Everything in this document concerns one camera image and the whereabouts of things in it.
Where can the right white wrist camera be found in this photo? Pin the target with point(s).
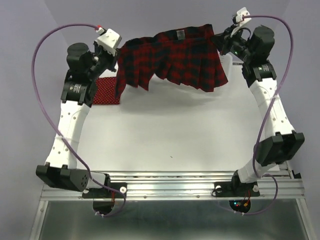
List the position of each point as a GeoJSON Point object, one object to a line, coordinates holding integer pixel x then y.
{"type": "Point", "coordinates": [240, 19]}

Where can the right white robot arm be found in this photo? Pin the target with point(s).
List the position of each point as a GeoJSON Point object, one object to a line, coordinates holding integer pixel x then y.
{"type": "Point", "coordinates": [277, 140]}

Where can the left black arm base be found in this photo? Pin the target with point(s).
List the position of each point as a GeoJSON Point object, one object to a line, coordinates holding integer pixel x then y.
{"type": "Point", "coordinates": [107, 203]}

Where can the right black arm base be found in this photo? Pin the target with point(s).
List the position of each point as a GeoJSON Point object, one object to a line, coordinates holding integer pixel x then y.
{"type": "Point", "coordinates": [240, 195]}

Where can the red black plaid skirt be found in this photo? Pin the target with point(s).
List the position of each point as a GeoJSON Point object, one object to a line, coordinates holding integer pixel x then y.
{"type": "Point", "coordinates": [182, 56]}

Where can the aluminium frame rails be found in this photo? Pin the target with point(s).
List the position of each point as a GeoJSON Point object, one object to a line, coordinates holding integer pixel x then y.
{"type": "Point", "coordinates": [173, 142]}

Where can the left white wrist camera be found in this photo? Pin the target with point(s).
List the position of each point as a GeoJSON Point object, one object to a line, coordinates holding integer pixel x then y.
{"type": "Point", "coordinates": [108, 39]}

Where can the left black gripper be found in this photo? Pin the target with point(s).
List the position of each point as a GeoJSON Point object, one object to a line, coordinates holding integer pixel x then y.
{"type": "Point", "coordinates": [111, 58]}

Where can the red polka dot skirt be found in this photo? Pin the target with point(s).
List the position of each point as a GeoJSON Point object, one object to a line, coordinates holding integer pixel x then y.
{"type": "Point", "coordinates": [106, 94]}

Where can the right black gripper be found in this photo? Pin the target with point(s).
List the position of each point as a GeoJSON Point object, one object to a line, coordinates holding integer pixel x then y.
{"type": "Point", "coordinates": [223, 40]}

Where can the white plastic basket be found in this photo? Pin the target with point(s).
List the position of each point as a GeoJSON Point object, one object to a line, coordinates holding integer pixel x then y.
{"type": "Point", "coordinates": [227, 63]}

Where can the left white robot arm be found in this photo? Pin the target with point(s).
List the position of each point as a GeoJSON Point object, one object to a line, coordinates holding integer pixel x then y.
{"type": "Point", "coordinates": [60, 169]}

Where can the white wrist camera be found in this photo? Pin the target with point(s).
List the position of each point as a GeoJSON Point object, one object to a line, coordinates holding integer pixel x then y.
{"type": "Point", "coordinates": [108, 39]}
{"type": "Point", "coordinates": [240, 19]}

